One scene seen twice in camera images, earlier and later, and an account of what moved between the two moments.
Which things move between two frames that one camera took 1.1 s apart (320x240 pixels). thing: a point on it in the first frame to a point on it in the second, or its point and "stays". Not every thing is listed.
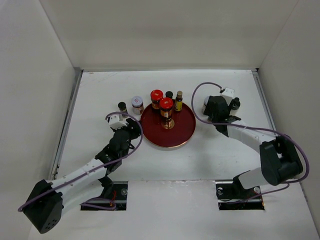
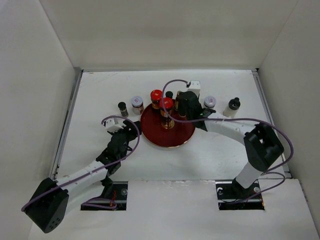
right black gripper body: x=208 y=112 to x=188 y=116
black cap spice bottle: x=169 y=94 stays
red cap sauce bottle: x=156 y=95 stays
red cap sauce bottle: x=166 y=106 stays
